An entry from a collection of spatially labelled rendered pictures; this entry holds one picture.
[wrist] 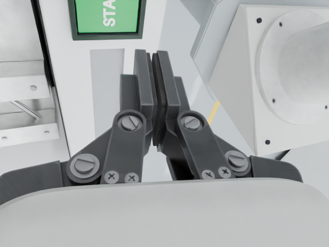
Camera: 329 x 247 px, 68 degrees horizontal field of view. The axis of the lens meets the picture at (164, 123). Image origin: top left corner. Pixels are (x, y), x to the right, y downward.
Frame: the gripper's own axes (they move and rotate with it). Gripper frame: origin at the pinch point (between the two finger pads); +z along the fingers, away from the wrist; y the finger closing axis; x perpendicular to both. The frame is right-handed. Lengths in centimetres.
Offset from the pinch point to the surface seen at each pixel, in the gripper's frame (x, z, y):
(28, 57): -9.8, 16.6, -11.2
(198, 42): -13.3, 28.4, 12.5
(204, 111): -130, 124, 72
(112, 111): -12.2, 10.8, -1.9
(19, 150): -34.3, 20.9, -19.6
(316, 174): -220, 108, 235
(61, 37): -2.8, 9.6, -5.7
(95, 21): -1.3, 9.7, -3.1
